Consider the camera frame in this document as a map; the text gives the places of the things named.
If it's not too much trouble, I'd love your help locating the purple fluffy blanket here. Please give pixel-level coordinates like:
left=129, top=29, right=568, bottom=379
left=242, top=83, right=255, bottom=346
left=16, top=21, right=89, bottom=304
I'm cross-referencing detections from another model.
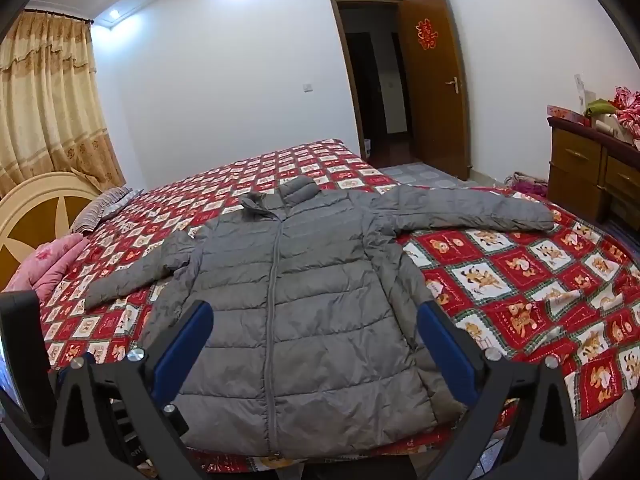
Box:
left=504, top=171, right=549, bottom=197

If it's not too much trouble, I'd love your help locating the red paper door decoration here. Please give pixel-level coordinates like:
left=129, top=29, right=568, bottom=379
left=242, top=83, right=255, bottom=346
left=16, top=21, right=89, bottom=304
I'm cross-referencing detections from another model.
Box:
left=415, top=17, right=442, bottom=52

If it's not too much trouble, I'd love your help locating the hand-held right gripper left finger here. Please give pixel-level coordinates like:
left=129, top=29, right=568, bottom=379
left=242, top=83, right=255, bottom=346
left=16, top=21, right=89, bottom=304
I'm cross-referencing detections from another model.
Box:
left=50, top=300, right=214, bottom=480

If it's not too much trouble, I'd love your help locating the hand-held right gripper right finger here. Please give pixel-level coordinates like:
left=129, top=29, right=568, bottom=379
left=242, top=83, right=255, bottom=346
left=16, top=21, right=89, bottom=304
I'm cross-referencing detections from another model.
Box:
left=414, top=299, right=587, bottom=480

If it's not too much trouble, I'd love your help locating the pink flat box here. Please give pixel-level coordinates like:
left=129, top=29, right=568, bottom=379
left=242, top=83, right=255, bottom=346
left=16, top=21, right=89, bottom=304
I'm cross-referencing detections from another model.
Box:
left=546, top=105, right=592, bottom=127

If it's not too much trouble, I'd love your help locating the brown wooden door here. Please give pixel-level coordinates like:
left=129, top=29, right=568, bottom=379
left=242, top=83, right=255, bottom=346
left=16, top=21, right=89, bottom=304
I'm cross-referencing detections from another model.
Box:
left=397, top=0, right=472, bottom=182

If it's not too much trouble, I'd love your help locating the red printed bedsheet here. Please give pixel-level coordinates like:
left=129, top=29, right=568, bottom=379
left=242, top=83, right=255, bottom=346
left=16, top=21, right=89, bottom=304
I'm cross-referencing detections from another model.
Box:
left=37, top=137, right=640, bottom=472

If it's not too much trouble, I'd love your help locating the dark curtain rod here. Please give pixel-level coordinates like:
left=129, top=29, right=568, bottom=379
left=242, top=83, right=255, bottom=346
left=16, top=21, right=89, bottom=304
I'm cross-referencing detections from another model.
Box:
left=25, top=7, right=96, bottom=25

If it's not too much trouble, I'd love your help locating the striped pillow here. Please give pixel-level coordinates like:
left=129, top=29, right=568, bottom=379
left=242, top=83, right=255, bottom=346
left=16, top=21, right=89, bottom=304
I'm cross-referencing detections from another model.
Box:
left=70, top=186, right=146, bottom=235

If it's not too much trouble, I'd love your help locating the cream wooden headboard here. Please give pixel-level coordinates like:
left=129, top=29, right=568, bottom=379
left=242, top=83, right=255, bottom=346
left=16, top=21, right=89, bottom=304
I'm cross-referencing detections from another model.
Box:
left=0, top=171, right=103, bottom=292

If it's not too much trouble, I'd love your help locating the dark wooden door frame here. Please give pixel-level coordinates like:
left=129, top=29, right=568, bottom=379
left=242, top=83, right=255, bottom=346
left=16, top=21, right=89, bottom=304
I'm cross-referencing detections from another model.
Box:
left=330, top=0, right=417, bottom=162

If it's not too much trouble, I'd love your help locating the beige patterned curtain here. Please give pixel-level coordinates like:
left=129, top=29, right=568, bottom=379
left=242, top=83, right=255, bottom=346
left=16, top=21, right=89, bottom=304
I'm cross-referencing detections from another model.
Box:
left=0, top=10, right=127, bottom=201

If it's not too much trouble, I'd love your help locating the red patterned cloth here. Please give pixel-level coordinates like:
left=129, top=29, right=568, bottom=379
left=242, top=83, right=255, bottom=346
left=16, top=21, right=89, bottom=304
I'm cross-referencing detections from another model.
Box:
left=613, top=86, right=640, bottom=137

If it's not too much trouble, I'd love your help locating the brown wooden dresser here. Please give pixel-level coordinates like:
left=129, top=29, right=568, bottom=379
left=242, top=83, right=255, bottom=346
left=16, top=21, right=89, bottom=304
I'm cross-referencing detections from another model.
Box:
left=546, top=116, right=640, bottom=233

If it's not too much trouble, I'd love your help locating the grey puffer jacket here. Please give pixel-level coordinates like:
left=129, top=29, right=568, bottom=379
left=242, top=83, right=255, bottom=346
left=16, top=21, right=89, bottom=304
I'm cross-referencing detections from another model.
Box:
left=82, top=176, right=556, bottom=461

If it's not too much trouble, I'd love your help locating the pink quilt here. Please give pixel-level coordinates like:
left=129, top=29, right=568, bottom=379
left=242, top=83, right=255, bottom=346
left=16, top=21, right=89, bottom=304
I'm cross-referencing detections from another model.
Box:
left=2, top=234, right=92, bottom=307

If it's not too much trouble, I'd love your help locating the green cloth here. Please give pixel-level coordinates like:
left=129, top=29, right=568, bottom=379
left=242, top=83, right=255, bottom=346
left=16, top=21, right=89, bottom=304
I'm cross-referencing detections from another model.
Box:
left=584, top=98, right=622, bottom=118

